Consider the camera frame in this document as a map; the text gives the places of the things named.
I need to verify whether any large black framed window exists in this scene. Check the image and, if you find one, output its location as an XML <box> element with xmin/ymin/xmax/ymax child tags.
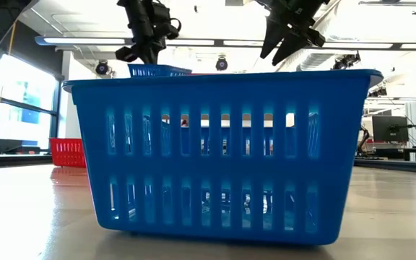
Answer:
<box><xmin>0</xmin><ymin>53</ymin><xmax>63</xmax><ymax>156</ymax></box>

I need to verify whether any black computer monitor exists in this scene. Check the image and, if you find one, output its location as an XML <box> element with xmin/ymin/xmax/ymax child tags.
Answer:
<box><xmin>371</xmin><ymin>115</ymin><xmax>410</xmax><ymax>144</ymax></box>

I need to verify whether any grey ceiling rail fixture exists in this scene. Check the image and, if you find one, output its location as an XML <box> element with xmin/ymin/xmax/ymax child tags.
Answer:
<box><xmin>358</xmin><ymin>0</ymin><xmax>416</xmax><ymax>16</ymax></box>

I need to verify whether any blue plastic slotted basket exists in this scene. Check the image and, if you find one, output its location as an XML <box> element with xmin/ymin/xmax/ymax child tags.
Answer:
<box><xmin>127</xmin><ymin>63</ymin><xmax>194</xmax><ymax>78</ymax></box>
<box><xmin>62</xmin><ymin>69</ymin><xmax>385</xmax><ymax>246</ymax></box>

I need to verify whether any silver ventilation duct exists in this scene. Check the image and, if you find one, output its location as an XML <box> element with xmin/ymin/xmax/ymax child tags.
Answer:
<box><xmin>296</xmin><ymin>52</ymin><xmax>339</xmax><ymax>72</ymax></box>

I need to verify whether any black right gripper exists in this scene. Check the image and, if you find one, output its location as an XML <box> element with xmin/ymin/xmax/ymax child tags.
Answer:
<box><xmin>259</xmin><ymin>0</ymin><xmax>330</xmax><ymax>66</ymax></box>

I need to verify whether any black round ceiling spotlight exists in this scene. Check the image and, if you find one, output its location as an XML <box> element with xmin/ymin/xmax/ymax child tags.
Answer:
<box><xmin>94</xmin><ymin>59</ymin><xmax>117</xmax><ymax>79</ymax></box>
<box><xmin>214</xmin><ymin>56</ymin><xmax>230</xmax><ymax>72</ymax></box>

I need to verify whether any black track light cluster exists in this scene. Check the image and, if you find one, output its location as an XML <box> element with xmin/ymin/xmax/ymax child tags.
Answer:
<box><xmin>330</xmin><ymin>52</ymin><xmax>363</xmax><ymax>72</ymax></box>

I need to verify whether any dark open laptop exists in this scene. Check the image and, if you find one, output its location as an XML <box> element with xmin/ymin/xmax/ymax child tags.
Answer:
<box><xmin>0</xmin><ymin>138</ymin><xmax>41</xmax><ymax>155</ymax></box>

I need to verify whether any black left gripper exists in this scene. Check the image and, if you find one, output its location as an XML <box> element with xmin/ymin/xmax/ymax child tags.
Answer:
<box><xmin>116</xmin><ymin>0</ymin><xmax>183</xmax><ymax>65</ymax></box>

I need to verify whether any dark equipment desk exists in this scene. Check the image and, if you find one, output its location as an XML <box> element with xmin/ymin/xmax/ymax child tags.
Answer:
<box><xmin>355</xmin><ymin>142</ymin><xmax>416</xmax><ymax>163</ymax></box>

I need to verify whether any long ceiling light bar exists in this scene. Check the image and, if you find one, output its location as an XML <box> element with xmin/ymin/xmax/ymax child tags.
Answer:
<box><xmin>34</xmin><ymin>35</ymin><xmax>416</xmax><ymax>51</ymax></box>

